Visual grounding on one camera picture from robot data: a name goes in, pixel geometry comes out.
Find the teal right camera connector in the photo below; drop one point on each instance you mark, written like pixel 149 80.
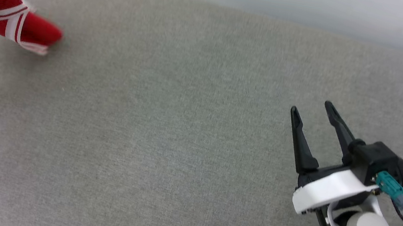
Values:
pixel 390 185

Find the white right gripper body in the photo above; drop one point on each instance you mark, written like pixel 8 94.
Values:
pixel 329 189

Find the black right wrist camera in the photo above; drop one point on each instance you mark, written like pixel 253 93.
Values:
pixel 380 161

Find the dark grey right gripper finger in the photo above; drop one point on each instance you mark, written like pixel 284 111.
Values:
pixel 339 126
pixel 301 145

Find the grey fabric sofa cushion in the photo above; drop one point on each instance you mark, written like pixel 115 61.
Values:
pixel 167 124

